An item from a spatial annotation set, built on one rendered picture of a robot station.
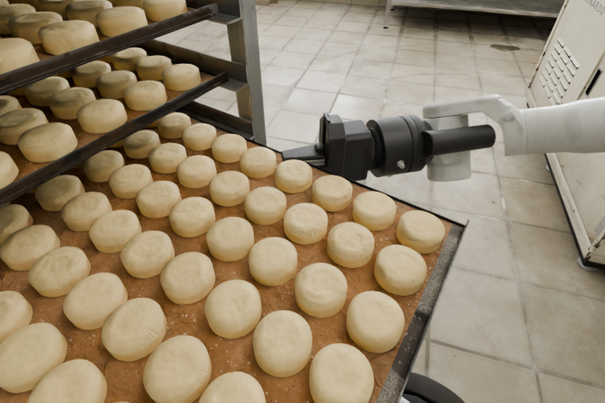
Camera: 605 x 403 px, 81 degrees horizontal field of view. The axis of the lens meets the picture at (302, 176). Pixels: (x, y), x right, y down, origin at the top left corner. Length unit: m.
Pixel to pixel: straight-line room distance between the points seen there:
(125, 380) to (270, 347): 0.12
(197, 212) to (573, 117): 0.48
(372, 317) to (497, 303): 1.09
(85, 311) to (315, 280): 0.21
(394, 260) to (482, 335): 0.96
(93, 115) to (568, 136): 0.58
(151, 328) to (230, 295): 0.07
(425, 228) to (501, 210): 1.33
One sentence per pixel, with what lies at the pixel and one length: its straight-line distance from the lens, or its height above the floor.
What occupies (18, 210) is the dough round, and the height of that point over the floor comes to 0.79.
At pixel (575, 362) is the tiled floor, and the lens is 1.42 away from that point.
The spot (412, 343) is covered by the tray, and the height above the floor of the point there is 0.77.
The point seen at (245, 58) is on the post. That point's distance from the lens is 0.52.
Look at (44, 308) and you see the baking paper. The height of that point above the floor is 0.77.
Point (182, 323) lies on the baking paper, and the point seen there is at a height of 0.77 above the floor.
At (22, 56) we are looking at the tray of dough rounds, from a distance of 0.41.
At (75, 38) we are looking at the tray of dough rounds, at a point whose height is 0.97.
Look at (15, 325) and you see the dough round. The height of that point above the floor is 0.79.
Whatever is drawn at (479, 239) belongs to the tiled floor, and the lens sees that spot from 1.57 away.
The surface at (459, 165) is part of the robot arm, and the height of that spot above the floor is 0.76.
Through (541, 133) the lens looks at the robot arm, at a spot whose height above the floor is 0.82.
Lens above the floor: 1.09
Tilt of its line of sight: 40 degrees down
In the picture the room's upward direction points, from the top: straight up
